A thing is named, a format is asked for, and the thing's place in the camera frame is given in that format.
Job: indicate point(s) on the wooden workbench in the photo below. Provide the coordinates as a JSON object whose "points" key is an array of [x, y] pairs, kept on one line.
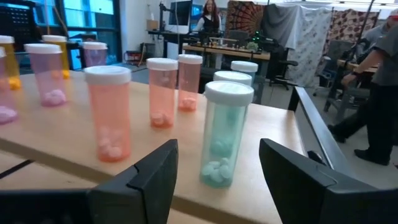
{"points": [[227, 51]]}

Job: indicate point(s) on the teal medicine bottle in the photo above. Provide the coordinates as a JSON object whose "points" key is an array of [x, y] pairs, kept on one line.
{"points": [[244, 67], [225, 133], [233, 77]]}

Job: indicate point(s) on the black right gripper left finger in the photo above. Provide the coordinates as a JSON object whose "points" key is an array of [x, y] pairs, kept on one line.
{"points": [[146, 193]]}

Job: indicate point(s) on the wooden shelf black legs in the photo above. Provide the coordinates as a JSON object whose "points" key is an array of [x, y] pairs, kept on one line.
{"points": [[71, 133]]}

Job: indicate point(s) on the patterned tapestry panel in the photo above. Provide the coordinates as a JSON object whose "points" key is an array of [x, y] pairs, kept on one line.
{"points": [[244, 17], [348, 25]]}

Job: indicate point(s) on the small cardboard box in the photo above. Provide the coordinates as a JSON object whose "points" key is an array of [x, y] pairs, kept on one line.
{"points": [[152, 25]]}

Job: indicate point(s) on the person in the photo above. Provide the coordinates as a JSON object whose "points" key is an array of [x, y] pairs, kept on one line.
{"points": [[211, 18], [382, 93], [381, 32]]}

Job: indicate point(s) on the salmon pink medicine bottle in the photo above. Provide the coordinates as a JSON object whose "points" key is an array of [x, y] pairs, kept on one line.
{"points": [[107, 115], [189, 82], [161, 93]]}

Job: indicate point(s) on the black office chair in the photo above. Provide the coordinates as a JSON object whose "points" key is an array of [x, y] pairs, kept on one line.
{"points": [[281, 73]]}

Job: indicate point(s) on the grey chair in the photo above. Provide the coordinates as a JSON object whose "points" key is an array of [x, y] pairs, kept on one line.
{"points": [[339, 62]]}

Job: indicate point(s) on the black computer monitor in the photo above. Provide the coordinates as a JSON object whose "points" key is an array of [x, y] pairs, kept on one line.
{"points": [[180, 14]]}

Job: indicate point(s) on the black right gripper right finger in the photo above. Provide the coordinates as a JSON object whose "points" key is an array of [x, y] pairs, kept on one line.
{"points": [[289, 189]]}

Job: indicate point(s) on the large black-framed window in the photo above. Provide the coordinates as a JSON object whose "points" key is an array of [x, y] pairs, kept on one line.
{"points": [[90, 18]]}

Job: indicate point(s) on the amber yellow medicine bottle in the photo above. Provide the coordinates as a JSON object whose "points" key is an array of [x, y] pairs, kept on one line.
{"points": [[11, 62], [60, 49]]}

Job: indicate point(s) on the purple pink medicine bottle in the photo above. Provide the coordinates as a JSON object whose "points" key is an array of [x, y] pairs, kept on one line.
{"points": [[94, 54], [46, 74], [6, 99]]}

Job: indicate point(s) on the black perforated panel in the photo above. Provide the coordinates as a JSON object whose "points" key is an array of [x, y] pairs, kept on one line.
{"points": [[17, 21]]}

